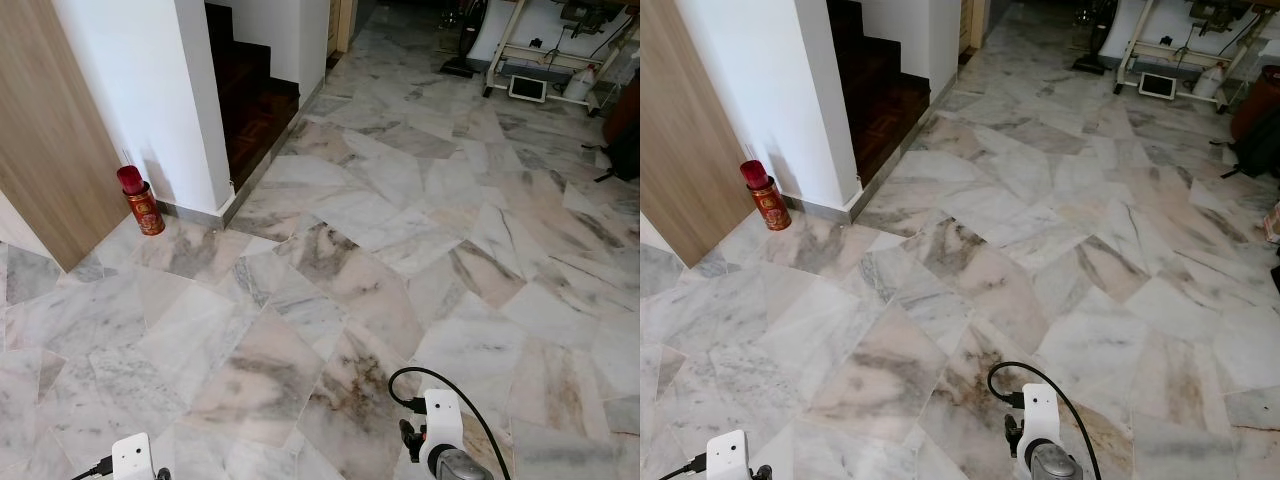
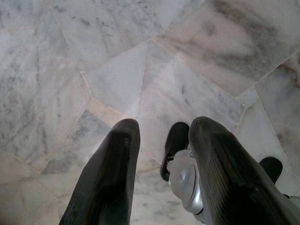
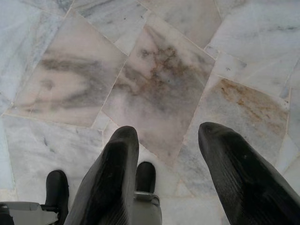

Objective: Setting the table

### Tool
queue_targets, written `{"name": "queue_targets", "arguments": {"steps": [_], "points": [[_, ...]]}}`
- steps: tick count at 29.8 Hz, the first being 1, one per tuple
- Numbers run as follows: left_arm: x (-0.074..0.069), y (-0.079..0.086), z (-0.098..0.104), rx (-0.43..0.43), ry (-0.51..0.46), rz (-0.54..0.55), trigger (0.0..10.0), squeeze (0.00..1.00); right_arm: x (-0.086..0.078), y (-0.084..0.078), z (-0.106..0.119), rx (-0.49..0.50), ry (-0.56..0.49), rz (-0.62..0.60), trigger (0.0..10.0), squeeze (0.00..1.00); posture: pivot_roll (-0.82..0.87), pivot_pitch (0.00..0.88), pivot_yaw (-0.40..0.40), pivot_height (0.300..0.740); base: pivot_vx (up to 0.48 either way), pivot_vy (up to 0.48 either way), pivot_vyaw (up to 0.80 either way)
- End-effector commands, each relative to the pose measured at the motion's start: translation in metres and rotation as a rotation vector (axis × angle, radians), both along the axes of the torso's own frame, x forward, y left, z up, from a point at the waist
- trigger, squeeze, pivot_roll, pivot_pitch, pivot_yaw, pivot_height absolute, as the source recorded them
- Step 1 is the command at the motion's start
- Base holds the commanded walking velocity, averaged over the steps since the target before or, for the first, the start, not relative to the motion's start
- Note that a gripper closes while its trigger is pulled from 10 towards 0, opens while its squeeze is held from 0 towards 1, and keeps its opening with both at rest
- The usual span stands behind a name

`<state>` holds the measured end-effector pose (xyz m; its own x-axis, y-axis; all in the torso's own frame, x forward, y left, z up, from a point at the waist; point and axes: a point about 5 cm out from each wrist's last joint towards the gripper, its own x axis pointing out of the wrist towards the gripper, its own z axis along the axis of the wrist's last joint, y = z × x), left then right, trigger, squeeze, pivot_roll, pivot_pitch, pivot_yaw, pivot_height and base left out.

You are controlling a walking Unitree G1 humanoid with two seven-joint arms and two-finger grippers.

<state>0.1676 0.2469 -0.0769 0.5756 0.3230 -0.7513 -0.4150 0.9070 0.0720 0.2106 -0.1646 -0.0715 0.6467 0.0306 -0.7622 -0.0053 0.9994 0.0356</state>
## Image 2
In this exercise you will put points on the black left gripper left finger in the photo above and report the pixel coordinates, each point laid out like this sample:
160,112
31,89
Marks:
110,178

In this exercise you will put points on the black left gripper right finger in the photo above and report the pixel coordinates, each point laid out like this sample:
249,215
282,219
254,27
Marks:
229,182

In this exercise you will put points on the silver robot left leg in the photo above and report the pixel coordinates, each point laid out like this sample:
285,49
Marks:
187,185

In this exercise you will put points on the black robot right foot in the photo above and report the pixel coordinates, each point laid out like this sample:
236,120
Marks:
272,168

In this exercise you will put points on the black robot foot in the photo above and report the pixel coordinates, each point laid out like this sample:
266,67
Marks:
272,168
175,138

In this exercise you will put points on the black robot left foot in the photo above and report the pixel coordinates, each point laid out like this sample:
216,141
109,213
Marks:
175,138

